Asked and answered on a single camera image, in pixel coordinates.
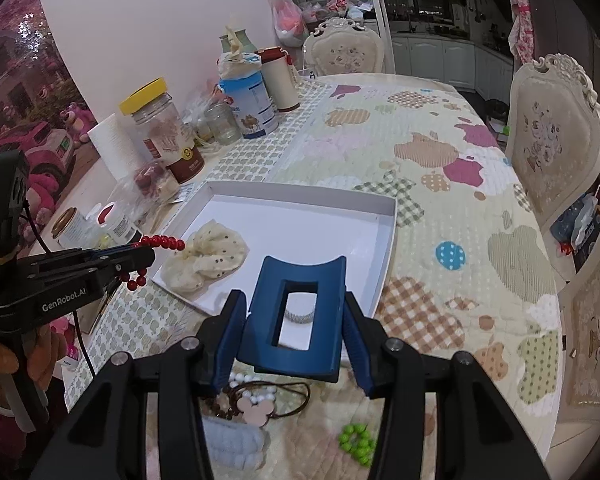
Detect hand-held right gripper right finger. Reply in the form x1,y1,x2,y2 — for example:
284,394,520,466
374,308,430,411
342,290,551,480

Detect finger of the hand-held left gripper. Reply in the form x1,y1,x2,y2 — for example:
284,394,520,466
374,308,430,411
44,246,157,287
24,244,147,274

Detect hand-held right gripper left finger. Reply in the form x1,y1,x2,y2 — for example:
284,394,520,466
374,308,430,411
27,289,248,480

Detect red bead bracelet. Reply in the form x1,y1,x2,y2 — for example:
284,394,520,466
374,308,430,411
127,234,186,291

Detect blue hair claw clip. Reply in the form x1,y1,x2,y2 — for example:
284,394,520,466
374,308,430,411
236,255,348,383

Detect grey beaded bracelet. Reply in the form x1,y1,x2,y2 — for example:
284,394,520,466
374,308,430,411
285,307,317,325

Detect white bead tie pink charm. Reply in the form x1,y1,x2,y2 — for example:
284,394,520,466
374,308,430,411
225,370,311,431

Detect cream dotted scrunchie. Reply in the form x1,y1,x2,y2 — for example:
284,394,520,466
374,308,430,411
160,219,250,293

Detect green bead hair tie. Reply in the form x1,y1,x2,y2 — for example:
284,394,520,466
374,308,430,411
337,424,376,467

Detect light blue scrunchie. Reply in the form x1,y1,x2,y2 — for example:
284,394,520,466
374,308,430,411
200,417,271,471

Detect white shallow tray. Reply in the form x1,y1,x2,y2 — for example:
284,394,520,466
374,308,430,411
150,180,398,321

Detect person's left hand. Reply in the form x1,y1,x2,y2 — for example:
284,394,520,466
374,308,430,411
0,327,68,396

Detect white bottle red cap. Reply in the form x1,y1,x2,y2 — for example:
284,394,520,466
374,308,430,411
95,201,143,246

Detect small tin can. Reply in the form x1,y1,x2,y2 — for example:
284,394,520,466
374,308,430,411
50,207,88,251

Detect clear bag of red dates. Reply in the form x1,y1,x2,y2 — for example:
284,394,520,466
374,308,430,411
107,160,183,226

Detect white paper towel roll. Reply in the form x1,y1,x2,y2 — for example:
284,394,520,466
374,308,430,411
87,112,148,183

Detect yellow lid plastic jar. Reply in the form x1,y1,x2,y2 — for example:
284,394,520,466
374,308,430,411
119,77,206,186

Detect crinkled clear cellophane bag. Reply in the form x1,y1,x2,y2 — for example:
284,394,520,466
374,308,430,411
182,87,231,153

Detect small clear glass jar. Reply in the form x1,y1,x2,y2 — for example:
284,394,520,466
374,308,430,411
205,102,242,146

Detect quilted patchwork tablecloth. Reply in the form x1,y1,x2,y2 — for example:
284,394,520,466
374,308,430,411
65,74,566,480

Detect blue milk powder can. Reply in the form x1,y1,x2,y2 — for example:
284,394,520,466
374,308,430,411
217,70,279,140

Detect cream canister red lid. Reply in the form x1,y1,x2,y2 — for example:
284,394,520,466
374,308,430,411
256,46,301,112

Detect cream carved floral chair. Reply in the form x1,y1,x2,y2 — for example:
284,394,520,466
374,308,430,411
562,240,600,411
302,16,385,77
505,52,600,231

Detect green vase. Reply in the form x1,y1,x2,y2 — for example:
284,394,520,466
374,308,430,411
219,30,258,56

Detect blue plastic bag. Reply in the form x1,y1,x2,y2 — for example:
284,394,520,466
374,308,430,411
550,195,598,246

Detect pink plastic bag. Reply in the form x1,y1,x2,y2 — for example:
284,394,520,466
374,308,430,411
271,0,311,46

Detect white kitchen cabinets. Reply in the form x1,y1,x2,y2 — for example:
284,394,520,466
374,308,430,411
387,35,516,106

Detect pink hanging apron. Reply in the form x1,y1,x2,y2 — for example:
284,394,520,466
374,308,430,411
509,0,536,63

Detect black cable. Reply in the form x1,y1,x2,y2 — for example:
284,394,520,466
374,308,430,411
22,200,98,376

